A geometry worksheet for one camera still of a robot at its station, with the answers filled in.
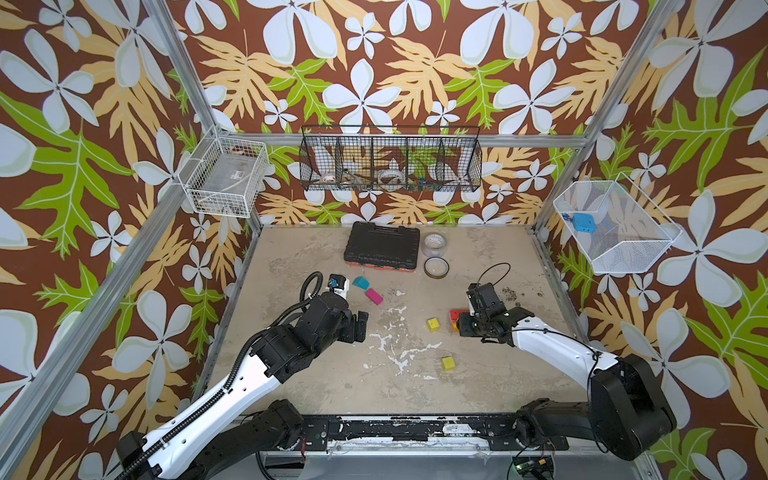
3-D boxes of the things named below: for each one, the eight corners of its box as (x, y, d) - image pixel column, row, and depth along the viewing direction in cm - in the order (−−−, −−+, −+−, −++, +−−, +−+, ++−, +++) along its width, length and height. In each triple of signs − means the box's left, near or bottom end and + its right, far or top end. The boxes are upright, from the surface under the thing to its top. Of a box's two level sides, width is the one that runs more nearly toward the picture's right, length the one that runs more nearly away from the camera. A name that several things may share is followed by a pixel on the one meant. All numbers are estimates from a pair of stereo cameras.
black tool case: (343, 265, 110) (341, 256, 106) (354, 229, 122) (353, 220, 118) (416, 274, 107) (417, 266, 103) (420, 237, 119) (421, 228, 115)
